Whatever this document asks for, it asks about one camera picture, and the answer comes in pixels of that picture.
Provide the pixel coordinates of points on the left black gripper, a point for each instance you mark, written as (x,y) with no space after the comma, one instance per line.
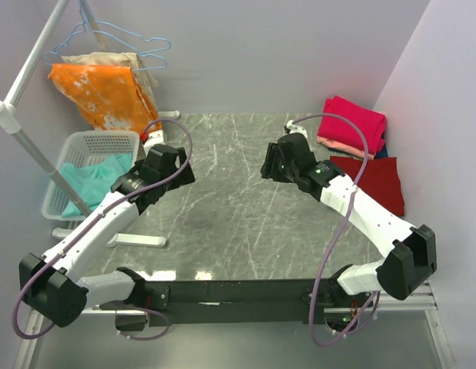
(184,177)

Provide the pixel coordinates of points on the blue folded t shirt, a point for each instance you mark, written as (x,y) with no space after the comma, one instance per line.
(383,153)

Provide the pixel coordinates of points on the pink folded t shirt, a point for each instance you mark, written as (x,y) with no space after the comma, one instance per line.
(372,125)

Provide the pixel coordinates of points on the salmon folded t shirt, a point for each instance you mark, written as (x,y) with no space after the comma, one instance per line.
(338,146)

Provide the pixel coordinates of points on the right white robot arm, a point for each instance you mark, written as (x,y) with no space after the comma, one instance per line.
(408,252)

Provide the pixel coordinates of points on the teal t shirt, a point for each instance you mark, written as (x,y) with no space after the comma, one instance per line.
(93,182)

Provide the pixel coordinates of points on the white plastic laundry basket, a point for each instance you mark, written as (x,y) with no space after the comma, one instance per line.
(92,160)

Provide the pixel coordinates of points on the beige hanging cloth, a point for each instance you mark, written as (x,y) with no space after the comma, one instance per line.
(128,59)

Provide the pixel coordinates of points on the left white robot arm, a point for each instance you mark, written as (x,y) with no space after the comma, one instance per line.
(54,284)

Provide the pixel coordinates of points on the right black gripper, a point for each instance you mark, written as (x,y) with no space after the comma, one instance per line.
(269,167)

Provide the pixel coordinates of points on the orange patterned cloth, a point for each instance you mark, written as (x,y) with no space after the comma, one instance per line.
(107,96)

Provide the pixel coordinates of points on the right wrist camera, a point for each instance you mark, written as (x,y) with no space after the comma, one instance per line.
(291,128)

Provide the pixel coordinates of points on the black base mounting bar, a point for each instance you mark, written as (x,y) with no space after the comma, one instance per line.
(221,302)

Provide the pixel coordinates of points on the aluminium rail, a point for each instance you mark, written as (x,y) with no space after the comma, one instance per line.
(404,334)

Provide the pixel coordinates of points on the dark red folded t shirt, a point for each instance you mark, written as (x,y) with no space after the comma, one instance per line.
(380,181)

